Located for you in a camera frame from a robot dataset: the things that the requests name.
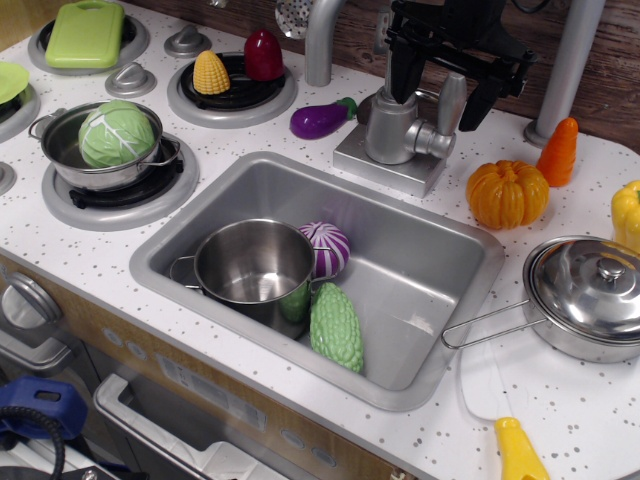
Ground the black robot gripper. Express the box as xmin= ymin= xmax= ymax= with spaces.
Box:
xmin=386 ymin=1 xmax=537 ymax=132

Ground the silver faucet lever handle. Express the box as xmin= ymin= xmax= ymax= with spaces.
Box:
xmin=437 ymin=72 xmax=467 ymax=136

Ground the grey vertical support pole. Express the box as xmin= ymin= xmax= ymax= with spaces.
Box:
xmin=524 ymin=0 xmax=605 ymax=148

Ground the silver toy faucet base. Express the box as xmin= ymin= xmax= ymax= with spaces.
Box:
xmin=332 ymin=6 xmax=457 ymax=198

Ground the orange toy pumpkin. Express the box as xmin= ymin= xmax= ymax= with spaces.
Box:
xmin=465 ymin=160 xmax=550 ymax=230

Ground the silver faucet spout pipe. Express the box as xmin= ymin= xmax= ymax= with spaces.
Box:
xmin=305 ymin=0 xmax=346 ymax=87

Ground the orange toy carrot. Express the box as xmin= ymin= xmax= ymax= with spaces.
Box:
xmin=536 ymin=117 xmax=579 ymax=187

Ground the purple toy eggplant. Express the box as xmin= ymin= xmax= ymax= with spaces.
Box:
xmin=289 ymin=97 xmax=358 ymax=140

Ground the silver slotted spoon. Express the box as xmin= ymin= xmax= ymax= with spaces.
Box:
xmin=274 ymin=0 xmax=313 ymax=40

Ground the dark red toy pepper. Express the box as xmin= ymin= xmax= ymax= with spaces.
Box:
xmin=244 ymin=29 xmax=284 ymax=82

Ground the back right stove burner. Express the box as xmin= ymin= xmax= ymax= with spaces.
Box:
xmin=167 ymin=52 xmax=297 ymax=129

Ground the stove burner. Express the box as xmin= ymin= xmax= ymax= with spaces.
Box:
xmin=28 ymin=15 xmax=150 ymax=76
xmin=0 ymin=84 xmax=40 ymax=143
xmin=42 ymin=135 xmax=199 ymax=232
xmin=167 ymin=52 xmax=297 ymax=129

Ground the purple white toy onion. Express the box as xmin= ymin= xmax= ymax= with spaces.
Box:
xmin=299 ymin=221 xmax=351 ymax=278

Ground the grey toy sink basin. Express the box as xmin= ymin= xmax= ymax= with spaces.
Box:
xmin=128 ymin=151 xmax=506 ymax=412

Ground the yellow toy bell pepper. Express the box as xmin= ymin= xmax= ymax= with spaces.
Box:
xmin=611 ymin=180 xmax=640 ymax=252

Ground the yellow toy corn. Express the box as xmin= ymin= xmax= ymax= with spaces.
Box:
xmin=192 ymin=50 xmax=231 ymax=95

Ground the steel saucepan with lid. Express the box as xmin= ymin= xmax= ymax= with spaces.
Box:
xmin=440 ymin=235 xmax=639 ymax=364

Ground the grey stove knob rear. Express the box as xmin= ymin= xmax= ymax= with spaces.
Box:
xmin=164 ymin=25 xmax=212 ymax=58

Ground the grey stove knob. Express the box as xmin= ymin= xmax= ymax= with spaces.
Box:
xmin=105 ymin=62 xmax=157 ymax=98
xmin=164 ymin=25 xmax=212 ymax=58

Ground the steel pot in sink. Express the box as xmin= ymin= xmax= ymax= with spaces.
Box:
xmin=169 ymin=219 xmax=322 ymax=338

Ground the green toy bitter gourd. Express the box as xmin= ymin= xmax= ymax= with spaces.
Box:
xmin=310 ymin=283 xmax=364 ymax=373

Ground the front left stove burner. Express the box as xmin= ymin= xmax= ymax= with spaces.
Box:
xmin=42 ymin=135 xmax=199 ymax=232

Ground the back left stove burner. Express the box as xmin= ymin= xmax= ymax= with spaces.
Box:
xmin=28 ymin=15 xmax=150 ymax=76

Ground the grey stove knob front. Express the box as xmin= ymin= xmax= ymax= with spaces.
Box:
xmin=105 ymin=62 xmax=157 ymax=98

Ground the green toy cabbage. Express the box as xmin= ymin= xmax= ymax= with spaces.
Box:
xmin=78 ymin=100 xmax=156 ymax=168

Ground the steel pot on burner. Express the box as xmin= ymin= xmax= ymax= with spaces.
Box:
xmin=28 ymin=100 xmax=181 ymax=191

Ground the green toy cutting board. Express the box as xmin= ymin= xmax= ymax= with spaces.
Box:
xmin=45 ymin=1 xmax=125 ymax=69

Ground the far left stove burner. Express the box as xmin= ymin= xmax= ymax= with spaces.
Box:
xmin=0 ymin=84 xmax=40 ymax=143

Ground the green toy plate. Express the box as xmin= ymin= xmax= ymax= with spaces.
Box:
xmin=0 ymin=61 xmax=30 ymax=104

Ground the yellow handled white spatula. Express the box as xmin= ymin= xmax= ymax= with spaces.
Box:
xmin=460 ymin=341 xmax=550 ymax=479

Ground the toy oven door handle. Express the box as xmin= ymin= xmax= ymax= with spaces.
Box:
xmin=92 ymin=372 xmax=221 ymax=480

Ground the blue clamp with cable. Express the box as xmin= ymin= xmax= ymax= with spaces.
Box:
xmin=1 ymin=376 xmax=88 ymax=479

